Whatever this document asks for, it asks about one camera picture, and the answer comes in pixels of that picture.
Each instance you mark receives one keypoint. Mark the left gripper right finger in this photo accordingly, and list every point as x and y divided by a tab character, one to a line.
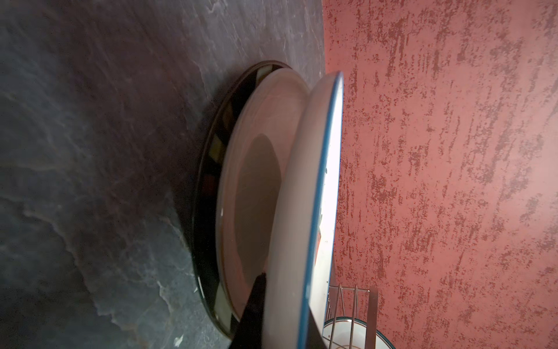
314	338

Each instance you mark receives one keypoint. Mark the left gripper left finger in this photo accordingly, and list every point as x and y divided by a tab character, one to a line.
249	332

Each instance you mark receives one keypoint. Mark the watermelon print white plate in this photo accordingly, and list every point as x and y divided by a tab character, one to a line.
299	270

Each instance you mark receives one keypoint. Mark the dark rimmed patterned plate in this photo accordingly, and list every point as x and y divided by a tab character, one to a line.
203	242

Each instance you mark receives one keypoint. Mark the white leaf pattern plate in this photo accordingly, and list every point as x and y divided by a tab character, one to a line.
249	185

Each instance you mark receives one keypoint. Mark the orange sunburst plate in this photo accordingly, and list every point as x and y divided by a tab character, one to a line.
342	333

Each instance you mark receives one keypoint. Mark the metal wire dish rack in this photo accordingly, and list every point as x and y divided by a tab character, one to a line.
355	303

